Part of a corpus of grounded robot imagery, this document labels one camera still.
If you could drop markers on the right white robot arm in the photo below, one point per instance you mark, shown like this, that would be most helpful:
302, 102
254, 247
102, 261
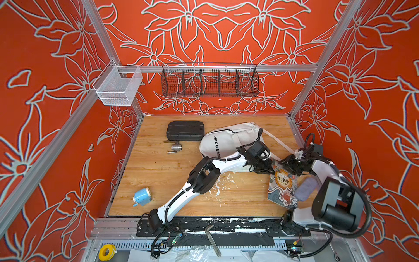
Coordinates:
340, 207

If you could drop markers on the blue mug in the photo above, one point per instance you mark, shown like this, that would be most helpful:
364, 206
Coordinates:
142, 197

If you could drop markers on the white wire wall basket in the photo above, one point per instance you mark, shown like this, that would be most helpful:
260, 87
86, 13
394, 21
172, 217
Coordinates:
117, 85

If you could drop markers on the silver wrench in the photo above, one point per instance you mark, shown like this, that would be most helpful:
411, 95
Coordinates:
335, 254

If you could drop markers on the blue mythology picture book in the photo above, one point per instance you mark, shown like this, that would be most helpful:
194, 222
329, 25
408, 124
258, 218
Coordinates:
282, 186

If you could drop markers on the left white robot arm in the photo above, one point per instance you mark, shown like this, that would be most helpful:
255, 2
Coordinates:
201, 179

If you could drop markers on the white backpack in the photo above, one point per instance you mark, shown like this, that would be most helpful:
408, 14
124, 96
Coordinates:
235, 145

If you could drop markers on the black wire wall basket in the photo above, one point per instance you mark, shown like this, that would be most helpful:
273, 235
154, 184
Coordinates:
209, 80

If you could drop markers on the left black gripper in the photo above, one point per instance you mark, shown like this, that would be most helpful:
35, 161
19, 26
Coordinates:
269, 166

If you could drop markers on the yellow tape roll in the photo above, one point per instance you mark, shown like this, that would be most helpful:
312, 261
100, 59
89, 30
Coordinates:
107, 252

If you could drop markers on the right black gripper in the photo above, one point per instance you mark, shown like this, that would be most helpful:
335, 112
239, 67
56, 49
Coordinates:
293, 165

